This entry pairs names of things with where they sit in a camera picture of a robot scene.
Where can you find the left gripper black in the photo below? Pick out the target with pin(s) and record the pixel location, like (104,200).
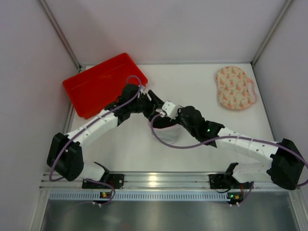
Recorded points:
(149,106)

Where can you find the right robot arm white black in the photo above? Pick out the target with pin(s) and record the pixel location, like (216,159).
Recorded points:
(278,162)

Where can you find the slotted cable duct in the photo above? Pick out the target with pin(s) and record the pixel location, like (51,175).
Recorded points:
(145,196)

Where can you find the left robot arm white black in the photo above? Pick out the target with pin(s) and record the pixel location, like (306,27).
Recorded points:
(66,155)

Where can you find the red plastic bin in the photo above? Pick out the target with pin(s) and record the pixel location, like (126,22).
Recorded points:
(93,89)

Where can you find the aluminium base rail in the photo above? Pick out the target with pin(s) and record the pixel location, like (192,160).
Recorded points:
(144,181)

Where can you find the black bra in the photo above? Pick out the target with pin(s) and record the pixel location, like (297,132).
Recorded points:
(163,122)

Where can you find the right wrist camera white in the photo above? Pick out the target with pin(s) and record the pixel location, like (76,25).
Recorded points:
(169,110)

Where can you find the white mesh laundry bag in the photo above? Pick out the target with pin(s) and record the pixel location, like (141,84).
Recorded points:
(169,135)

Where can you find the floral pink laundry bag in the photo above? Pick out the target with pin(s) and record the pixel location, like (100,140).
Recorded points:
(236,91)

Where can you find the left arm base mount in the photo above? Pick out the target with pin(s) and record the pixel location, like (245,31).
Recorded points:
(115,180)

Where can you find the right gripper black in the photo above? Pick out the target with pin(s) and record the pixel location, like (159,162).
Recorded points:
(173,120)

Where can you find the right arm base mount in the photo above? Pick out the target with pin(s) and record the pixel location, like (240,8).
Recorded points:
(222,181)

